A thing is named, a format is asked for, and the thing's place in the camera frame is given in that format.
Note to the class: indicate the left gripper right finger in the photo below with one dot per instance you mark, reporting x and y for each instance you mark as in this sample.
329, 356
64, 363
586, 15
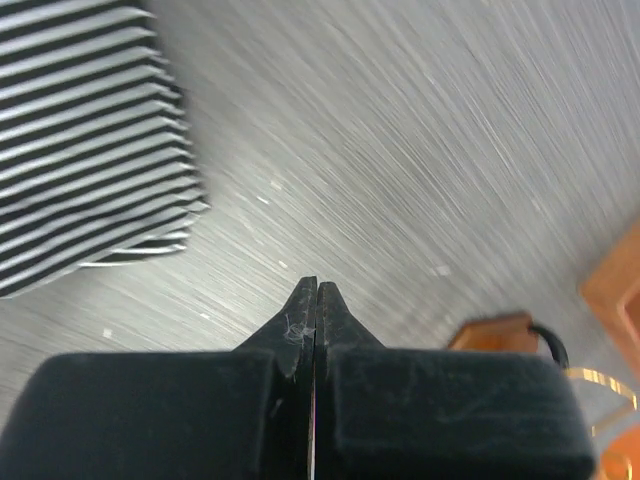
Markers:
484, 413

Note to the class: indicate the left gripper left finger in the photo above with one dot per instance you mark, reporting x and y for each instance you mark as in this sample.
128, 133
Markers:
238, 414

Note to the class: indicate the gold wire wine glass rack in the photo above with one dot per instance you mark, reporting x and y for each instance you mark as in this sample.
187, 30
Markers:
500, 332

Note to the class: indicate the wooden compartment tray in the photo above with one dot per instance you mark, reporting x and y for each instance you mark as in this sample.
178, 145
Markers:
612, 294

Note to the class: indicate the striped black white cloth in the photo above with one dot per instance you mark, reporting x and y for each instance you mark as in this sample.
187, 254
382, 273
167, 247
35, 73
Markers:
97, 165

